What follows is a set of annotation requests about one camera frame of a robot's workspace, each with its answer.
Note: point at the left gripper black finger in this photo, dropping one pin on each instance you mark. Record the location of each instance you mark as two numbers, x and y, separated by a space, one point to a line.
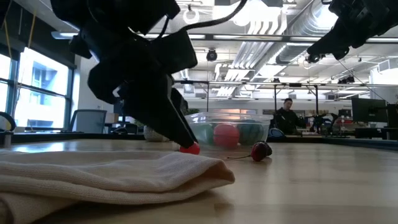
155 109
182 105

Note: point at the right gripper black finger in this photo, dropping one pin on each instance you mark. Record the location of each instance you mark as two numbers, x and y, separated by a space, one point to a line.
329 53
331 39

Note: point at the red toy strawberry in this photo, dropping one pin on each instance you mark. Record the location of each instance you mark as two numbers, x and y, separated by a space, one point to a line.
191 150

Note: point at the clear plastic tupperware container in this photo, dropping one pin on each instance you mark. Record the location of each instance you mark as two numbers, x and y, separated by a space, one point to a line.
230 117

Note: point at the large red round toy fruit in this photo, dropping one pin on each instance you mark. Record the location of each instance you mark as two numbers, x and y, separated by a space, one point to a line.
226 136

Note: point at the striped green toy watermelon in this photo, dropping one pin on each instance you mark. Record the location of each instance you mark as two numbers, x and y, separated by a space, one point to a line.
252 133

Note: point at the dark red stemmed toy cherry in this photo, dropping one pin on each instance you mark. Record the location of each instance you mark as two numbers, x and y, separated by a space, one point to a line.
258 152

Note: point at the dark toy blackberry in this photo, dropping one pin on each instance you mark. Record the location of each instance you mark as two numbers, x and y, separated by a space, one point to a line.
269 150

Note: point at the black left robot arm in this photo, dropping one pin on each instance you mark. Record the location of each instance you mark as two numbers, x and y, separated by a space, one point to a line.
109 12

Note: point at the black background robot arm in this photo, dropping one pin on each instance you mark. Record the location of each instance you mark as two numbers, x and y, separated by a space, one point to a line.
320 121

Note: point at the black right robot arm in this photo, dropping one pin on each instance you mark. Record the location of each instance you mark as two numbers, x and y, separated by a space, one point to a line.
390 12

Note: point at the dark green background plant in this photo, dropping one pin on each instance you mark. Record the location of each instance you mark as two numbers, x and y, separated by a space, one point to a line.
191 111

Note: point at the green potted plant white pot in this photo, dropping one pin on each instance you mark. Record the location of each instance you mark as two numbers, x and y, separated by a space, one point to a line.
155 135

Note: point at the white LED light strip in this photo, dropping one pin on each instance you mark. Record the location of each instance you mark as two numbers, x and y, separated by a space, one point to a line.
63 35
301 39
197 36
248 37
382 40

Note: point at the black ceiling track spotlight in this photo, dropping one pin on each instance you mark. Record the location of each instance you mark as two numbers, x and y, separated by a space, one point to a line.
349 79

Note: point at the small black computer monitor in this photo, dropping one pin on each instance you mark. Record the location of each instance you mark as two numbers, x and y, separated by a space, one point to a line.
344 113

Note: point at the large black computer monitor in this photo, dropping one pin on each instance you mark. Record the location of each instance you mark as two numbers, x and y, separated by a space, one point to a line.
368 110

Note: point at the grey-blue office chair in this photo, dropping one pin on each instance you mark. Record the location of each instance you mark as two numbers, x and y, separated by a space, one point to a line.
84 121

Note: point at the white ceiling light panel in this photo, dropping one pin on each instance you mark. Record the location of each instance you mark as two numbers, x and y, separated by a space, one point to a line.
258 14

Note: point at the person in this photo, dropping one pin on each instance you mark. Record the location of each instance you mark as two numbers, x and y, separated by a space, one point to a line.
287 119

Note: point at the folded cream cloth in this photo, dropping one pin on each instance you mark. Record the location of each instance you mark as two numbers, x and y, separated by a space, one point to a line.
93 174

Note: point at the dark blue rounded object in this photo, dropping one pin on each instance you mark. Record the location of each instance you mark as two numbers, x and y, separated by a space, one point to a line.
276 133

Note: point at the large office window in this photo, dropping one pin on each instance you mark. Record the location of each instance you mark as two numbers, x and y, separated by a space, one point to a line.
40 93

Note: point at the black curved hoop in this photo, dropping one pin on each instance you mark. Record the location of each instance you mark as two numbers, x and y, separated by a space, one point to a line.
13 123

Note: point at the small grey cylinder stand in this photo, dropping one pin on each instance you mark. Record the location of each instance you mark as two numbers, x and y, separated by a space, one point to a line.
6 140

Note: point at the black ceiling-mounted camera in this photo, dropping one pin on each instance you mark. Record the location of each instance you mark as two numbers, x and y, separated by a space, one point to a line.
314 58

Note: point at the black background rig frame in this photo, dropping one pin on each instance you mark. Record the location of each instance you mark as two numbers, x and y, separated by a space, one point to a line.
207 96

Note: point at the silver ceiling air duct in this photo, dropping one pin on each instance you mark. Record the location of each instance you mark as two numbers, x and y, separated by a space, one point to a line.
298 31

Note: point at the black ceiling dome camera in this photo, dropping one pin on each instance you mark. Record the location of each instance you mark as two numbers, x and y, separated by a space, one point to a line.
211 56

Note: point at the black aluminium frame rail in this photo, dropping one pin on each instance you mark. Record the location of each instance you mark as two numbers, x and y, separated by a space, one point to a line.
46 136

